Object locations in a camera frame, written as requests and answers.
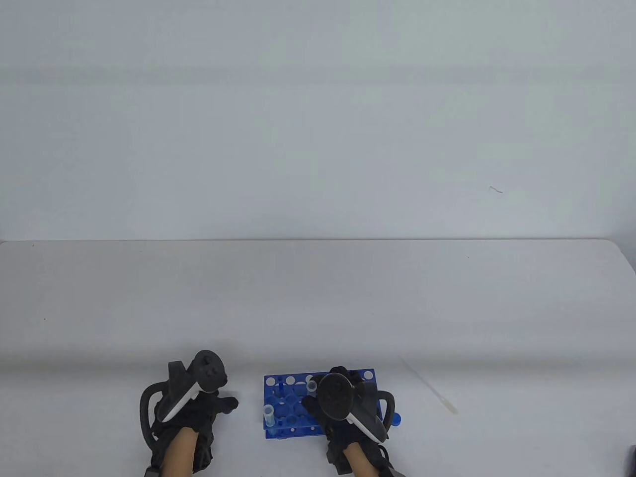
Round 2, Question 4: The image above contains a person's left hand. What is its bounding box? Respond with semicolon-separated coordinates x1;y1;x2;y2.
149;389;240;474

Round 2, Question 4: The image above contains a person's right hand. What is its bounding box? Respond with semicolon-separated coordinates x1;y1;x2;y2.
302;367;393;463

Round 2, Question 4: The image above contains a blue test tube rack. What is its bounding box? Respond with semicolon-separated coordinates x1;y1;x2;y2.
263;369;393;440

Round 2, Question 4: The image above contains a clear plastic transfer pipette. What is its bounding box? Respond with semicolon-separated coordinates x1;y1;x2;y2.
399;354;459;415

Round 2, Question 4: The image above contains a person's left forearm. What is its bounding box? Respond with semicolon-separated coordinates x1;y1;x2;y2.
161;428;197;477

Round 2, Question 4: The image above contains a person's right forearm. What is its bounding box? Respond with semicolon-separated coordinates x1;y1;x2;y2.
345;443;381;477

